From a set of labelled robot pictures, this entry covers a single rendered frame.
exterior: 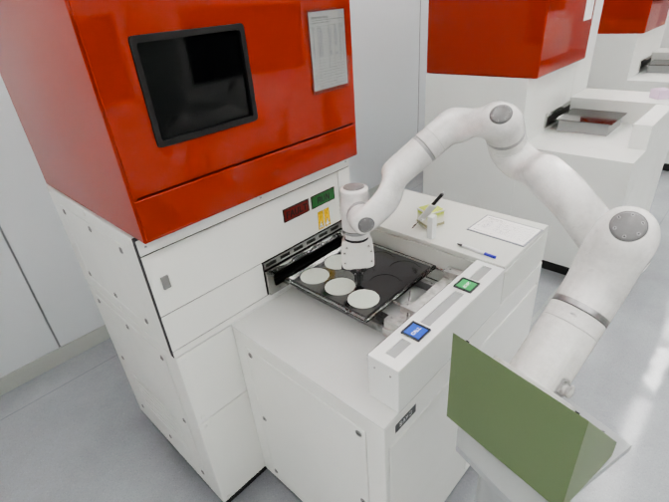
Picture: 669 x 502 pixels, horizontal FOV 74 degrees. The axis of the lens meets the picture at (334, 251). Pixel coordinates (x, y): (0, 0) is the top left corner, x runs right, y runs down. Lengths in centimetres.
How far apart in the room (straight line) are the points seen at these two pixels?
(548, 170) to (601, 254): 25
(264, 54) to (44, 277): 193
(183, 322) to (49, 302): 158
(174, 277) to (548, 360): 95
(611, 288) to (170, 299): 108
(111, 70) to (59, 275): 189
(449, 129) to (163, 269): 87
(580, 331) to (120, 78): 109
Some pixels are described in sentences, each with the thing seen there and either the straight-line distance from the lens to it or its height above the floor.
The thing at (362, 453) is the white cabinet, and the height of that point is 66.
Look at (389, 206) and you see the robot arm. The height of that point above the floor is 121.
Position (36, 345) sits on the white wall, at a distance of 299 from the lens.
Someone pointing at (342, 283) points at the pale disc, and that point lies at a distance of 146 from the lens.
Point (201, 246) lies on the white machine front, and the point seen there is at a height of 113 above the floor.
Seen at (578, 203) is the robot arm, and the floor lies 127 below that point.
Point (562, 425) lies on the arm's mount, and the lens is 93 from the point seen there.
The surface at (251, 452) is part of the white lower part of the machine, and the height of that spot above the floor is 21.
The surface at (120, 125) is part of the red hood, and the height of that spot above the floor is 151.
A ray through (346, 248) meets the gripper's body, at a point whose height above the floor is 105.
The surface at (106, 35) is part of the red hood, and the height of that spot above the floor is 169.
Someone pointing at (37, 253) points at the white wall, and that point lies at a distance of 278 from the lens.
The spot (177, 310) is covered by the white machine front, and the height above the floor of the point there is 97.
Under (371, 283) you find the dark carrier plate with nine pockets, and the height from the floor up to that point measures 90.
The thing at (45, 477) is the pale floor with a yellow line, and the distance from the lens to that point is 251.
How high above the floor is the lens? 172
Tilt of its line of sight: 30 degrees down
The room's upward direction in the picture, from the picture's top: 5 degrees counter-clockwise
